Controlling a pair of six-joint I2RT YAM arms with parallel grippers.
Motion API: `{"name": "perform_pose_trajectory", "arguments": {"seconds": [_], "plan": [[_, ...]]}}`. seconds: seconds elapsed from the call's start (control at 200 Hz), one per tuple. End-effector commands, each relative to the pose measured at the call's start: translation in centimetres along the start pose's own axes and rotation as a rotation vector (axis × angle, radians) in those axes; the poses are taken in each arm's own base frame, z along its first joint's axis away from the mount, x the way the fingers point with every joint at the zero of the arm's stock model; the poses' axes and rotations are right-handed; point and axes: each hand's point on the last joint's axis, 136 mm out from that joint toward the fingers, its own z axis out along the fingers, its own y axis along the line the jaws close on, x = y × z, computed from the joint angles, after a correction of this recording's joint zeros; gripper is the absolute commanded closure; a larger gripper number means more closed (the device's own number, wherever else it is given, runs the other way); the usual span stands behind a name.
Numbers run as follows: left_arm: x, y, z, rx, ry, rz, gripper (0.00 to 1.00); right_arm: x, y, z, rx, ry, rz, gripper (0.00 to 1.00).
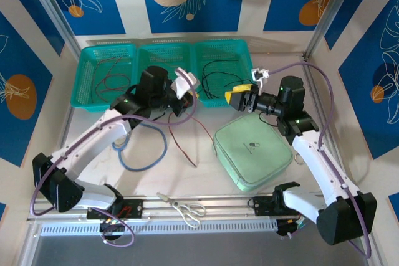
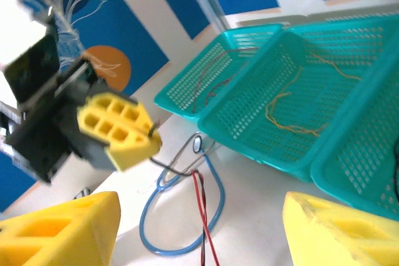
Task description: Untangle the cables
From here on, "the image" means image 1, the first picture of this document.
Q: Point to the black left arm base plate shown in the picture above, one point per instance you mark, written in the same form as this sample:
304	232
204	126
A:
134	208

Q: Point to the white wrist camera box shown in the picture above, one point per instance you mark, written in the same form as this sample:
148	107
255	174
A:
258	74
184	83

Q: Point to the teal plastic basket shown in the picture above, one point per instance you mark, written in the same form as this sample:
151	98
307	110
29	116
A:
87	76
156	54
224	51

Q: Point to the blue stethoscope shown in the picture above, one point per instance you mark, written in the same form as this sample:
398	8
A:
131	169

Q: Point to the black controller board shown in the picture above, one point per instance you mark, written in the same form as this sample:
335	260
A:
283	228
112	230

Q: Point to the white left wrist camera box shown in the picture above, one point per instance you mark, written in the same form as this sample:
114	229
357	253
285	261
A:
184	83

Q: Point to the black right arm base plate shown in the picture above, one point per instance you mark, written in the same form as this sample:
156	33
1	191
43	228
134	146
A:
262	207

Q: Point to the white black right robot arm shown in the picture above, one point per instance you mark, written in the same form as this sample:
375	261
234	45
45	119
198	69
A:
311	154

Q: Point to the aluminium frame post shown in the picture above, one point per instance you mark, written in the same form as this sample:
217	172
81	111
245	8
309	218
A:
52	10
328	10

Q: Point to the mint green zip pouch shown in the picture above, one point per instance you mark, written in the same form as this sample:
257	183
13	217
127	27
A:
249	169

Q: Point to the metal forceps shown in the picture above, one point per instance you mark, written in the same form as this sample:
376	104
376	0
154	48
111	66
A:
295	158

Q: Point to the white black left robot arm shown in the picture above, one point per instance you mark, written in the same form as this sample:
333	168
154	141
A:
90	144

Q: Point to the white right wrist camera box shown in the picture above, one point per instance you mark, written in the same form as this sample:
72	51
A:
258	74

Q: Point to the aluminium table rail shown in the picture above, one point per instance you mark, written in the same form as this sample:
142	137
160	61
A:
224	207

